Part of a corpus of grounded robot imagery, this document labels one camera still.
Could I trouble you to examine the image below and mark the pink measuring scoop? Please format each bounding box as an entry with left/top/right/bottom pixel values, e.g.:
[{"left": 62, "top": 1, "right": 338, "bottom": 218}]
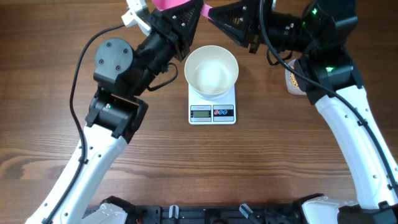
[{"left": 152, "top": 0, "right": 212, "bottom": 19}]

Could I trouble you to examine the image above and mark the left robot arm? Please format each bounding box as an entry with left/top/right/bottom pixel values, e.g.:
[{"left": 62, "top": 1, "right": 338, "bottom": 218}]
[{"left": 28, "top": 1, "right": 205, "bottom": 223}]

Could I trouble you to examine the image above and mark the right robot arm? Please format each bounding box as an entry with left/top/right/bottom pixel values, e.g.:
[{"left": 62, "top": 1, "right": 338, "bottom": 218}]
[{"left": 208, "top": 0, "right": 397, "bottom": 223}]

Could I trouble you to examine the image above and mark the white bowl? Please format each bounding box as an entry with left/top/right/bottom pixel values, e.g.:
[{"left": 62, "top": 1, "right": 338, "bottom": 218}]
[{"left": 184, "top": 45, "right": 239, "bottom": 98}]

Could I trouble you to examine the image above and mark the white digital kitchen scale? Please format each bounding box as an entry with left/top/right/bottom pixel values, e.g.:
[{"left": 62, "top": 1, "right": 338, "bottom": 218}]
[{"left": 188, "top": 85, "right": 237, "bottom": 125}]

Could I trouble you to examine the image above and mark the clear plastic container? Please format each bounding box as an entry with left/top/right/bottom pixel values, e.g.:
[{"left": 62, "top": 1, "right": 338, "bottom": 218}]
[{"left": 285, "top": 69, "right": 306, "bottom": 95}]

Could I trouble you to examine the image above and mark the pile of soybeans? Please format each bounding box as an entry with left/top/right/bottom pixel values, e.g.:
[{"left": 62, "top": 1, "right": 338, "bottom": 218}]
[{"left": 289, "top": 73, "right": 299, "bottom": 89}]

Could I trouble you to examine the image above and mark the right black cable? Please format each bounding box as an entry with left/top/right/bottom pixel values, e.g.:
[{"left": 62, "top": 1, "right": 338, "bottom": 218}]
[{"left": 259, "top": 0, "right": 398, "bottom": 200}]

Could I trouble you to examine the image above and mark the black cable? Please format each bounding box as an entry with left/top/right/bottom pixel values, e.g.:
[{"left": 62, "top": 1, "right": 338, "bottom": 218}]
[
  {"left": 42, "top": 24, "right": 127, "bottom": 224},
  {"left": 259, "top": 0, "right": 398, "bottom": 200}
]

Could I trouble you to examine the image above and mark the left black cable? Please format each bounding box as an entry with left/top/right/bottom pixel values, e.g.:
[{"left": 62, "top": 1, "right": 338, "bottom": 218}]
[{"left": 42, "top": 24, "right": 127, "bottom": 224}]

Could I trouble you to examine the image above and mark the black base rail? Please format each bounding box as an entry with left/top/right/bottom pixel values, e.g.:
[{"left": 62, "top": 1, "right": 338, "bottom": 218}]
[{"left": 123, "top": 204, "right": 307, "bottom": 224}]

